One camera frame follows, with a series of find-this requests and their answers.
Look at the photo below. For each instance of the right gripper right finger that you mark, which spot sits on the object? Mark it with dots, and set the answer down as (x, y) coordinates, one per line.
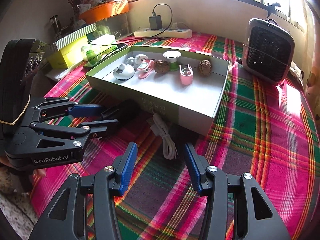
(210, 181)

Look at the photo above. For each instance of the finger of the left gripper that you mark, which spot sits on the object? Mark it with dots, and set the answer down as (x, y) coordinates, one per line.
(94, 129)
(54, 109)

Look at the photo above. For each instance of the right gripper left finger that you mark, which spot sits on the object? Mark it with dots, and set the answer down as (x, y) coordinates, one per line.
(112, 181)

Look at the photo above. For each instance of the white panda egg toy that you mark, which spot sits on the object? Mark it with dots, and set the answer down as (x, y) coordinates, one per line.
(124, 72)

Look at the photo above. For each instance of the pink clip green pad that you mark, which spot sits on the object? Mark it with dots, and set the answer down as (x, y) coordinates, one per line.
(145, 68)

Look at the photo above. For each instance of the brown carved walnut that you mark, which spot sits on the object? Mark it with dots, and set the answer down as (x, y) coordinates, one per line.
(161, 66)
(204, 68)

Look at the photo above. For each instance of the yellow box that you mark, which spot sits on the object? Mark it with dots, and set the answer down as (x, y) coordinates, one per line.
(69, 55)

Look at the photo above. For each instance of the green striped white box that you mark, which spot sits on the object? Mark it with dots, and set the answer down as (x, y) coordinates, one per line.
(63, 42)

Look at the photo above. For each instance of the plaid red green cloth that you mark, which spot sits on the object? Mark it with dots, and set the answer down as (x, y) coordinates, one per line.
(265, 130)

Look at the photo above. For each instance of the white small egg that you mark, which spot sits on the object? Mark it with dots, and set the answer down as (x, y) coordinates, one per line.
(130, 61)

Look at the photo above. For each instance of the small white ribbed jar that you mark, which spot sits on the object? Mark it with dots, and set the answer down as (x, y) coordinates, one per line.
(139, 58)

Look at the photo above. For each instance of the black smartphone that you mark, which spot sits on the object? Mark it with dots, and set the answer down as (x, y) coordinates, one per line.
(103, 56)

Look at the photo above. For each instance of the green white shallow box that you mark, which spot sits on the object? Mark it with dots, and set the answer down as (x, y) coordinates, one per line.
(193, 107)

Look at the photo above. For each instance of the orange tray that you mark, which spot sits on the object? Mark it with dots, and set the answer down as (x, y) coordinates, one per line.
(103, 11)

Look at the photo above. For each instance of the pink open clip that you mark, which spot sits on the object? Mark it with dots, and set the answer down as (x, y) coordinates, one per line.
(186, 75)

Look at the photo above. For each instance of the green spool white top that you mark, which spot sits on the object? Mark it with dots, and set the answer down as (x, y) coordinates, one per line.
(172, 56)

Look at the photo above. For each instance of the black charger adapter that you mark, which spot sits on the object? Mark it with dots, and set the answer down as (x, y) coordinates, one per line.
(155, 22)

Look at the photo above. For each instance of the white power strip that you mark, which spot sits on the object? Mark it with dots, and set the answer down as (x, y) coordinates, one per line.
(176, 33)

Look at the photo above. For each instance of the small grey black heater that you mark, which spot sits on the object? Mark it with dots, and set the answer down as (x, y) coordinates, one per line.
(267, 51)

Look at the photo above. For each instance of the black window hook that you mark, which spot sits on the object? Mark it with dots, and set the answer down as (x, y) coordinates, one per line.
(271, 8)

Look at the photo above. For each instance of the black camera mount housing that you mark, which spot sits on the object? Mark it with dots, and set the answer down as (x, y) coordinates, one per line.
(20, 62)

